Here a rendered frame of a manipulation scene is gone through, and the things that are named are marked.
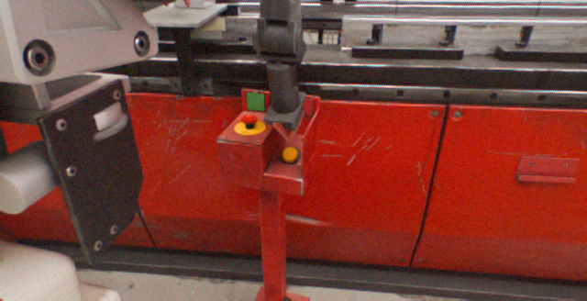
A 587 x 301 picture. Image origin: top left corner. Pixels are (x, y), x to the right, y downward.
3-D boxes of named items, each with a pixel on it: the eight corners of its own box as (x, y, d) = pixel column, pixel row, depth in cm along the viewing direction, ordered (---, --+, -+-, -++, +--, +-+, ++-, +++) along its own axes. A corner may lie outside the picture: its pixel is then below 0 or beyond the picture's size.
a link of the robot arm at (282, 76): (260, 63, 68) (291, 65, 67) (271, 45, 73) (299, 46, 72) (265, 94, 72) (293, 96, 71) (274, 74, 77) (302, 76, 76)
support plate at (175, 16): (122, 25, 87) (121, 21, 87) (167, 6, 110) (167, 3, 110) (198, 27, 86) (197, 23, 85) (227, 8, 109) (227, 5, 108)
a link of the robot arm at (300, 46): (250, 29, 65) (298, 34, 63) (268, 2, 73) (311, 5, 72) (257, 86, 73) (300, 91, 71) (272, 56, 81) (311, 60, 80)
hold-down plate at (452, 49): (351, 57, 105) (352, 47, 104) (350, 52, 110) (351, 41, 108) (462, 60, 102) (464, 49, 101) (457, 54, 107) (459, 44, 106)
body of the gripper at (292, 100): (306, 99, 81) (304, 70, 76) (294, 129, 74) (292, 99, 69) (278, 96, 83) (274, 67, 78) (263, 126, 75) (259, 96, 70)
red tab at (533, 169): (517, 180, 108) (525, 160, 105) (515, 176, 110) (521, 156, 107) (574, 183, 107) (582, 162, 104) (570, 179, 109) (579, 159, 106)
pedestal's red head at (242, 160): (220, 183, 88) (213, 114, 80) (246, 150, 102) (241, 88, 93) (302, 196, 83) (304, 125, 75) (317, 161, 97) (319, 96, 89)
